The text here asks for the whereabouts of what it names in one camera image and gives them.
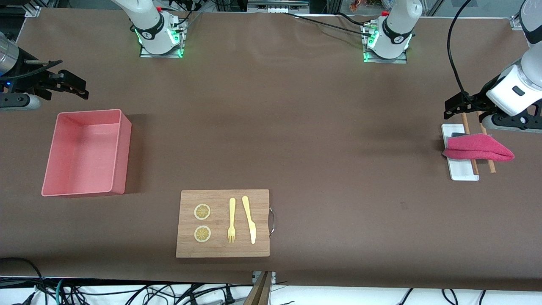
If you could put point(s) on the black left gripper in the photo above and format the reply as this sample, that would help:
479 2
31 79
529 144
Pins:
477 100

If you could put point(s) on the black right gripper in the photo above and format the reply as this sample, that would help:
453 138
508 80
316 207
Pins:
26 76

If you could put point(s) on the red and grey cloth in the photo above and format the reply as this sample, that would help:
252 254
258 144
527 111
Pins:
478 148

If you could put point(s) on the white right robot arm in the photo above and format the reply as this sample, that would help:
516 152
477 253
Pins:
148 17

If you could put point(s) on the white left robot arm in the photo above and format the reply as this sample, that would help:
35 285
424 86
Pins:
400 25

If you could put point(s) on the white rectangular tray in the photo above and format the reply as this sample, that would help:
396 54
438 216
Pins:
463 171

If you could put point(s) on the pink plastic bin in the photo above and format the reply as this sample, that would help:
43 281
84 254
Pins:
84 161

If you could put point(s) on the colourful toy figure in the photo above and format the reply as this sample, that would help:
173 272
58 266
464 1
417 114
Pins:
358 5

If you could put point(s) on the lemon slice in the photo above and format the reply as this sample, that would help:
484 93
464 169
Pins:
202 212
202 234

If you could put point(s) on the grey metal equipment box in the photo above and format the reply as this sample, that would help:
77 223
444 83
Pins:
275 6

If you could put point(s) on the yellow plastic fork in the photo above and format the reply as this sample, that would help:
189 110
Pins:
232 212

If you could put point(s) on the yellow plastic knife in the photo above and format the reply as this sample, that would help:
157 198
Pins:
250 220

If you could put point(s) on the wooden cutting board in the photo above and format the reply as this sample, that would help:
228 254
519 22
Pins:
220 250

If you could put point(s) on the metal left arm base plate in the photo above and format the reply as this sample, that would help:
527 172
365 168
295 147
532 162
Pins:
402 60

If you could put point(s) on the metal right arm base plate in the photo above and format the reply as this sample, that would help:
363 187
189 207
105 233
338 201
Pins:
146 54

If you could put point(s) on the silver metal bracket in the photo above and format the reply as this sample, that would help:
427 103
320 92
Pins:
273 277

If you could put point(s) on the brown wooden post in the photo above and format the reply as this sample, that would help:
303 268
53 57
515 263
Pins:
260 292

